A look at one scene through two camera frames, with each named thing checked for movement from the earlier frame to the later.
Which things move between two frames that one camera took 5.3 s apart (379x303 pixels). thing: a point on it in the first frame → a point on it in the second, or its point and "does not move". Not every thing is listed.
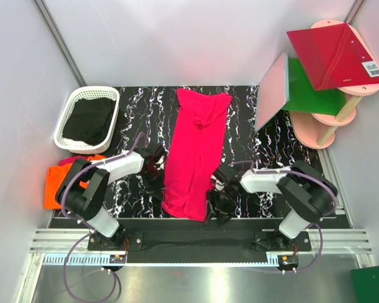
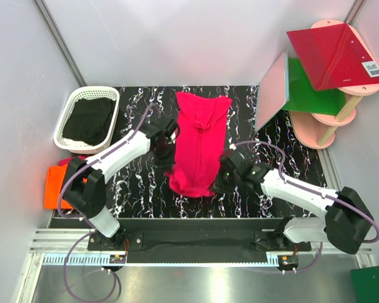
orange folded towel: [56, 174] does not move
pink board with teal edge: [273, 91] does not move
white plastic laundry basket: [88, 122] does not move
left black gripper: [158, 189] → [167, 164]
